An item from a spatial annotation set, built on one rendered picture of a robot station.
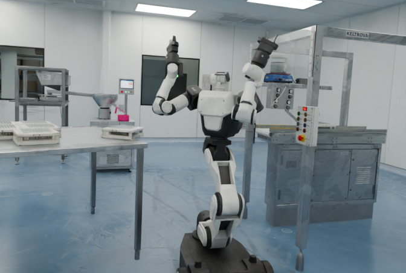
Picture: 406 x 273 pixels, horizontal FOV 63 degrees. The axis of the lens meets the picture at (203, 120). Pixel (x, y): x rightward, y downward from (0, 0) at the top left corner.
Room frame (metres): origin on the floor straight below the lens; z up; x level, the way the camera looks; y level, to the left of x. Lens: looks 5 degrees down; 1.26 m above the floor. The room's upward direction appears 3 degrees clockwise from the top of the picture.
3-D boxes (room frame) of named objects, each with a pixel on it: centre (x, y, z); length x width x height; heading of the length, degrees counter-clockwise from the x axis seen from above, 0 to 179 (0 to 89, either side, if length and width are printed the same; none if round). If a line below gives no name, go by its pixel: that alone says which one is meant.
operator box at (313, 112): (2.20, -0.71, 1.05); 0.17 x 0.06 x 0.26; 17
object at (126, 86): (5.13, 1.21, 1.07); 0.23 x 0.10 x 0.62; 108
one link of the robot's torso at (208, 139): (2.25, -0.09, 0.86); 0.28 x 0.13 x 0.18; 14
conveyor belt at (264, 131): (3.25, -1.20, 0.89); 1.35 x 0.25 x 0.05; 107
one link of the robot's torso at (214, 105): (2.22, -0.13, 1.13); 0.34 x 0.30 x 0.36; 59
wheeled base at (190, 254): (2.15, -0.12, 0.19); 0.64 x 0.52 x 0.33; 14
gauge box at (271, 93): (2.96, -0.68, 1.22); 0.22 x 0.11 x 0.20; 107
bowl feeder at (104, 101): (4.96, 1.43, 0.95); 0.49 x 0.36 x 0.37; 108
